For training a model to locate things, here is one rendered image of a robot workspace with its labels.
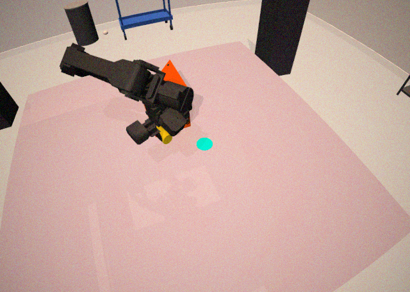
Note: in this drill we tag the cyan circle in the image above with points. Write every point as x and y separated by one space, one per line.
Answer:
204 144

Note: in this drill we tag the yellow cylinder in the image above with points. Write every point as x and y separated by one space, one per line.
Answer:
165 136

